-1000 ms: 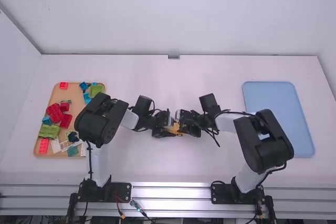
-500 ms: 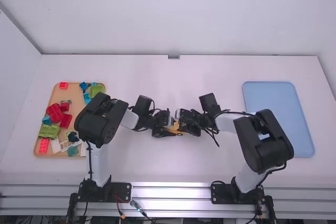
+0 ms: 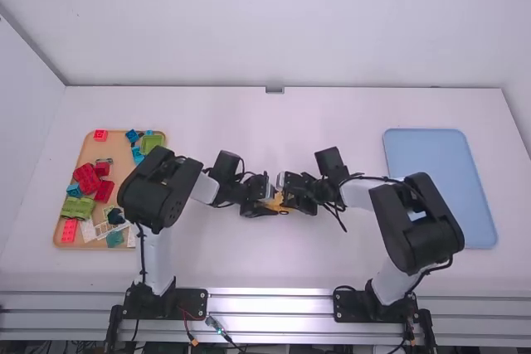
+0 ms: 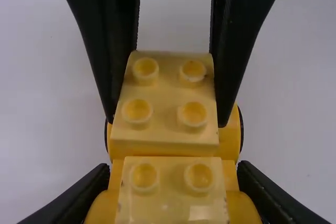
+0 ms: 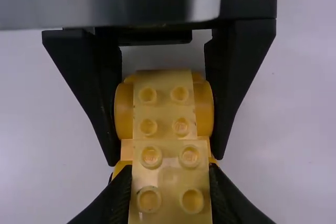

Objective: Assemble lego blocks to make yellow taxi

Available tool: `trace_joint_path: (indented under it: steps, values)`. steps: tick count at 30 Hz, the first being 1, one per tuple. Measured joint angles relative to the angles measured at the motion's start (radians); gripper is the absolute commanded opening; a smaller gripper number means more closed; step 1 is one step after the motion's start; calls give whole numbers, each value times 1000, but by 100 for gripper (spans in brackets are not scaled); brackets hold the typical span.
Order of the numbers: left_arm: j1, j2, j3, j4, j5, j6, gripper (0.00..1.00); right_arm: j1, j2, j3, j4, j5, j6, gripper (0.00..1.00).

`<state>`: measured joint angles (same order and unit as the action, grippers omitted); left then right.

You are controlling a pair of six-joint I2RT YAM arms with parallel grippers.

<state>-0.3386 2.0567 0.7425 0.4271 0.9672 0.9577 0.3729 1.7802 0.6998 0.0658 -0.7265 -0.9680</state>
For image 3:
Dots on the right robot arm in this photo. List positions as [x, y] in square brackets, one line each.
[415, 221]

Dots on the red toy brick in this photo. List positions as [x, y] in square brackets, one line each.
[103, 169]
[86, 177]
[100, 135]
[69, 231]
[104, 190]

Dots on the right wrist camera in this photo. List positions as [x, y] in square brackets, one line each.
[281, 180]

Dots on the pale green printed toy brick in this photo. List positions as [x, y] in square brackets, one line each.
[108, 209]

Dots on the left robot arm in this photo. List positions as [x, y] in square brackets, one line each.
[153, 192]

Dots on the small circuit board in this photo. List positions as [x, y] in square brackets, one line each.
[215, 324]

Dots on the blue toy brick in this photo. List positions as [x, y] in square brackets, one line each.
[138, 156]
[132, 135]
[74, 190]

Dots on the blue mat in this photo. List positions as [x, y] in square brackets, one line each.
[435, 163]

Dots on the tan tray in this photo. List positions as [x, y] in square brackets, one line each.
[83, 151]

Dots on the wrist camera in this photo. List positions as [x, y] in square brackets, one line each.
[281, 180]
[271, 192]

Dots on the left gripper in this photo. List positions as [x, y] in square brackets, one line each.
[256, 188]

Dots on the black toy brick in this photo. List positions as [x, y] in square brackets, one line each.
[115, 216]

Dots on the teal toy brick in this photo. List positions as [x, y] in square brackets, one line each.
[115, 240]

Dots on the white toy brick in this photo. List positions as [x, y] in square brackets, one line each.
[88, 231]

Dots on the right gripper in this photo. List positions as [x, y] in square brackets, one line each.
[303, 188]

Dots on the green wheeled toy brick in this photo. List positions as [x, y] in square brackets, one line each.
[76, 208]

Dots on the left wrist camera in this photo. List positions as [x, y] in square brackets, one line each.
[271, 192]

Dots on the yellow toy car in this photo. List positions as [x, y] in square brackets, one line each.
[276, 202]

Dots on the silver rails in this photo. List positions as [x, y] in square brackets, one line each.
[265, 312]

